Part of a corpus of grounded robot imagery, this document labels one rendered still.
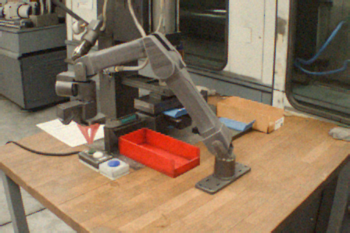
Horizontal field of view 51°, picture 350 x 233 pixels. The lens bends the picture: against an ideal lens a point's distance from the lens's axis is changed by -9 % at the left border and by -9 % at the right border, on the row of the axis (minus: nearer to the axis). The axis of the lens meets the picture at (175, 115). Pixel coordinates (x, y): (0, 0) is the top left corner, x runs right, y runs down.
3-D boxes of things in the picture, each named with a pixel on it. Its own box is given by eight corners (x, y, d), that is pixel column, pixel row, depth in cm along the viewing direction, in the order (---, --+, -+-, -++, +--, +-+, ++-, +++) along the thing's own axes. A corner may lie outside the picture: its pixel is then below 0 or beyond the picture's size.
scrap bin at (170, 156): (173, 178, 118) (173, 160, 116) (119, 153, 134) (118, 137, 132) (200, 165, 126) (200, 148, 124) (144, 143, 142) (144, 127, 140)
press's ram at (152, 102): (155, 123, 141) (154, 38, 130) (109, 106, 157) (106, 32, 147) (189, 109, 153) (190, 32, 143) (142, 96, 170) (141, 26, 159)
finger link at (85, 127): (86, 149, 122) (83, 121, 119) (73, 142, 127) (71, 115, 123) (102, 143, 127) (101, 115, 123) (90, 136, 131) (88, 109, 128)
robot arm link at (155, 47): (68, 61, 113) (163, 31, 103) (82, 55, 121) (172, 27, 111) (81, 100, 116) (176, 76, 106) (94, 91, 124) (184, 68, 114)
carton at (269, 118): (267, 136, 149) (269, 116, 147) (216, 120, 165) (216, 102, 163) (283, 127, 158) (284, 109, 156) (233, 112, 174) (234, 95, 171)
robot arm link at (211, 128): (214, 159, 113) (148, 62, 108) (218, 149, 119) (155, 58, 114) (232, 149, 110) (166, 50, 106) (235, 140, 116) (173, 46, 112)
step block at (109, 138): (110, 152, 134) (108, 128, 131) (105, 150, 136) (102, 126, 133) (124, 147, 138) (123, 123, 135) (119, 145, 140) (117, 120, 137)
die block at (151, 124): (155, 140, 144) (155, 120, 142) (136, 133, 150) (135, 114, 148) (191, 125, 158) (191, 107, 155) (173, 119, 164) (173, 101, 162)
